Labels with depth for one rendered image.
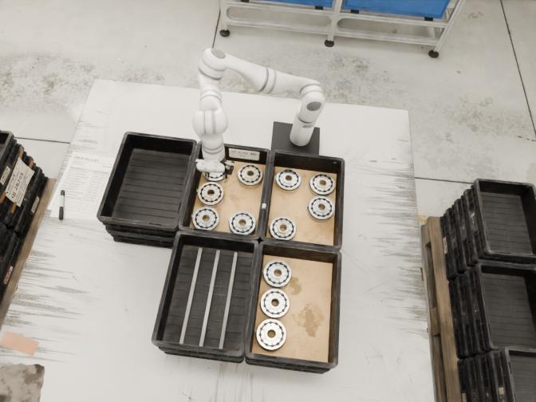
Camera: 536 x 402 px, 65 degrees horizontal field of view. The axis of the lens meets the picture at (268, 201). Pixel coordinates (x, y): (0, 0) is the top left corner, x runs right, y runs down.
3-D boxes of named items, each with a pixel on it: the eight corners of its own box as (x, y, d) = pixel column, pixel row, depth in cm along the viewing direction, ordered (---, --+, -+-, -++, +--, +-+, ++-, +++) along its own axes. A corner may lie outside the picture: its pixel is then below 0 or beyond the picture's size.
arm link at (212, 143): (195, 154, 135) (223, 153, 135) (190, 124, 121) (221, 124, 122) (196, 136, 138) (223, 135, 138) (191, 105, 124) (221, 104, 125)
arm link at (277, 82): (266, 61, 154) (269, 81, 150) (326, 80, 167) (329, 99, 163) (255, 76, 161) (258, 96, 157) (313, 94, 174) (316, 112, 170)
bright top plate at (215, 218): (195, 206, 164) (195, 205, 164) (221, 209, 164) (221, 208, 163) (190, 229, 159) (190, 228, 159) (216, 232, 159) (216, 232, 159)
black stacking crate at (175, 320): (181, 242, 162) (177, 230, 151) (258, 252, 161) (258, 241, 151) (157, 349, 143) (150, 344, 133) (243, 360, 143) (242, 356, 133)
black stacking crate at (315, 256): (258, 252, 161) (259, 241, 151) (335, 262, 161) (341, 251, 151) (244, 360, 143) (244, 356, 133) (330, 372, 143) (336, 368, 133)
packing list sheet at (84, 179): (68, 151, 191) (68, 151, 190) (119, 156, 191) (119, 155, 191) (45, 216, 176) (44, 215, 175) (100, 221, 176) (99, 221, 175)
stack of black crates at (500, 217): (437, 216, 248) (474, 177, 208) (487, 221, 248) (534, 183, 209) (445, 281, 230) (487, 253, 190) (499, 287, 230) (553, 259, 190)
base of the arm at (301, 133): (291, 127, 193) (297, 104, 178) (311, 132, 194) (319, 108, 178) (288, 143, 189) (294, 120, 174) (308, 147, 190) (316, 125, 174)
